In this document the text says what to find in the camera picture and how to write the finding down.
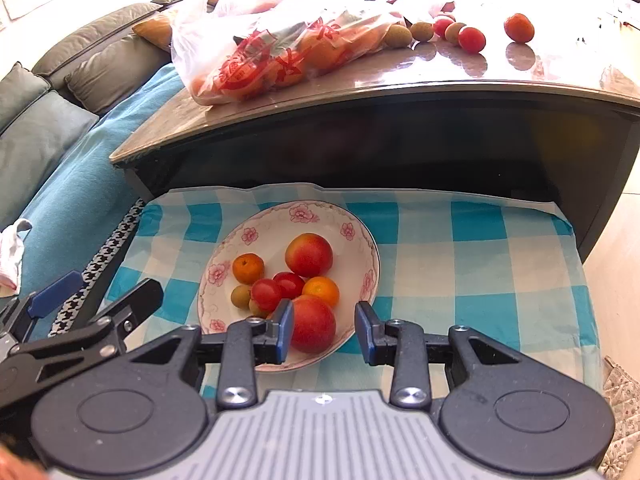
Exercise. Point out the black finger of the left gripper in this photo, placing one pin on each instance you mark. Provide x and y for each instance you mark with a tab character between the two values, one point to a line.
129	311
50	298

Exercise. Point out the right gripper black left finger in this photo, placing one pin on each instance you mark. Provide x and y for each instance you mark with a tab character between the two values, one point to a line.
244	346

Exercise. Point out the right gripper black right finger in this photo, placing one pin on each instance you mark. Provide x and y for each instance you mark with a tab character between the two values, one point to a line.
404	346

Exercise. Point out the yellow loquat fruit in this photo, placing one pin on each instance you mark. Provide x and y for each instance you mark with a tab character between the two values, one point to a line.
256	310

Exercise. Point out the tan longan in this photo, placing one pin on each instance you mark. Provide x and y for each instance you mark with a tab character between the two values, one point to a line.
240	297

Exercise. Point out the red tomato with stem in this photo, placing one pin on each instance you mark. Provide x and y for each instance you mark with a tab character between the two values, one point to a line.
267	293

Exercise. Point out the large red apple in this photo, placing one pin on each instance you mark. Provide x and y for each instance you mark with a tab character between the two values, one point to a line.
314	325

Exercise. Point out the orange mandarin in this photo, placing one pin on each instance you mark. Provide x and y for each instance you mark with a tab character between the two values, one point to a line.
248	268
324	289

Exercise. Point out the red yellow peach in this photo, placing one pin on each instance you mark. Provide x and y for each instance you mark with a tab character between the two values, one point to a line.
309	255

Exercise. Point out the houndstooth stool edge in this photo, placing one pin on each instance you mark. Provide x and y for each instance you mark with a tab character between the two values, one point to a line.
82	306

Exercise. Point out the white pink crumpled cloth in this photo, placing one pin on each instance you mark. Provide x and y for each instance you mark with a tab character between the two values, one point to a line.
11	255

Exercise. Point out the teal sofa blanket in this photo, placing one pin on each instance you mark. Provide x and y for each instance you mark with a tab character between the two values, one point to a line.
85	197

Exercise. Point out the white plate pink flowers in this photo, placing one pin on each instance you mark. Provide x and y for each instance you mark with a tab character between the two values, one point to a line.
356	267

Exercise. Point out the blue white checkered cloth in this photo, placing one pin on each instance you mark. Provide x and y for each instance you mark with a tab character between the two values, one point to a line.
507	268

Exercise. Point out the grey sofa cushion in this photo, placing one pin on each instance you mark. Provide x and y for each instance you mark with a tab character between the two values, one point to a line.
38	127

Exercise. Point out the dark coffee table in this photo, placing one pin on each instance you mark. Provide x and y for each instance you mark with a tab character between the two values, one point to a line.
514	121

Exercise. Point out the orange patterned cushion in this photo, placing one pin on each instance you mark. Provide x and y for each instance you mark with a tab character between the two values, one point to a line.
156	29

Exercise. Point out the longan on table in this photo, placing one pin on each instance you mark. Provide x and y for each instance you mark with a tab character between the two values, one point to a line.
422	31
398	37
452	32

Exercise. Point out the red tomato on table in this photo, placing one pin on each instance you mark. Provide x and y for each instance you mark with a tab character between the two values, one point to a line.
471	40

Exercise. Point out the plastic bag of fruit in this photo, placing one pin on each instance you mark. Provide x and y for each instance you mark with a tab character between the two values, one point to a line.
244	48

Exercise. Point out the orange-red fruit table end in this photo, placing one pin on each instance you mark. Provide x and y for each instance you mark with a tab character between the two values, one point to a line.
519	29

